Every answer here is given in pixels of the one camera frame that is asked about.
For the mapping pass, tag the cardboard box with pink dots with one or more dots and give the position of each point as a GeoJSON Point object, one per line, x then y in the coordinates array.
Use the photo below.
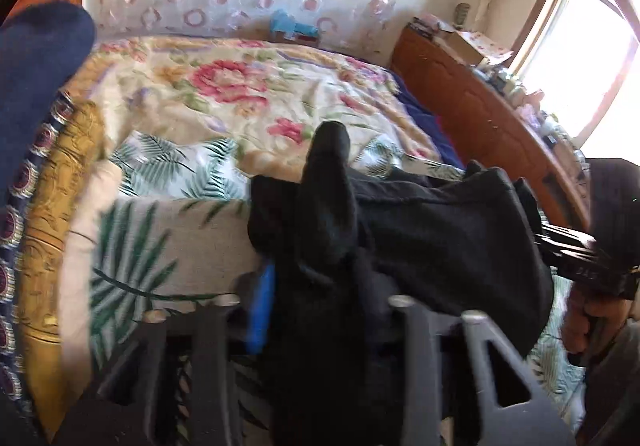
{"type": "Point", "coordinates": [474, 48]}

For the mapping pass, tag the navy blue bed sheet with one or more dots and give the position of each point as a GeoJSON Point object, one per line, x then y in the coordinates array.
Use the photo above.
{"type": "Point", "coordinates": [428, 123]}

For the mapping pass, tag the folded navy blue garment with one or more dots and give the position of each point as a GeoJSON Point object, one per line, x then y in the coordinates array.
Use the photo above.
{"type": "Point", "coordinates": [41, 49]}

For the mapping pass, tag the window with wooden frame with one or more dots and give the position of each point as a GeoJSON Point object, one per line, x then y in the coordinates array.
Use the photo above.
{"type": "Point", "coordinates": [584, 57]}

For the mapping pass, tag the palm leaf patterned towel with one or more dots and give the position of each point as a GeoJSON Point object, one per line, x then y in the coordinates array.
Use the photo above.
{"type": "Point", "coordinates": [176, 237]}

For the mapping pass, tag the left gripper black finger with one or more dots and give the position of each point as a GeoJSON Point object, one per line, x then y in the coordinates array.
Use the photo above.
{"type": "Point", "coordinates": [258, 315]}

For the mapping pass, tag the blue item on box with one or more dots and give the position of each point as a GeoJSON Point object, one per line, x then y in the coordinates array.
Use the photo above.
{"type": "Point", "coordinates": [283, 28]}

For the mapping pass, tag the wooden sideboard cabinet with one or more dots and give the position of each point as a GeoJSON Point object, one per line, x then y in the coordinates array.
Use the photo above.
{"type": "Point", "coordinates": [483, 127]}

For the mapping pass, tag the floral bed blanket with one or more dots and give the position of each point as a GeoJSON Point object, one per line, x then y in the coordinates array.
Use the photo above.
{"type": "Point", "coordinates": [269, 98]}

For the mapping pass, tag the folded golden patterned cloth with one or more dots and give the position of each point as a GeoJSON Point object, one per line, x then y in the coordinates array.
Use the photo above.
{"type": "Point", "coordinates": [35, 219]}

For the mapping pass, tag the right forearm dark sleeve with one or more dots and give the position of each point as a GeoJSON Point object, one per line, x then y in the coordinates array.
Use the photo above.
{"type": "Point", "coordinates": [611, 398]}

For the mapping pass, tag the right hand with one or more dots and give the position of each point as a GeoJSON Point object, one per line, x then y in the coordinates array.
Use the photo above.
{"type": "Point", "coordinates": [592, 321]}

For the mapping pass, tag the black t-shirt with print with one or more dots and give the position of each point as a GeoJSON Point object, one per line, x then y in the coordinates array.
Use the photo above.
{"type": "Point", "coordinates": [342, 243]}

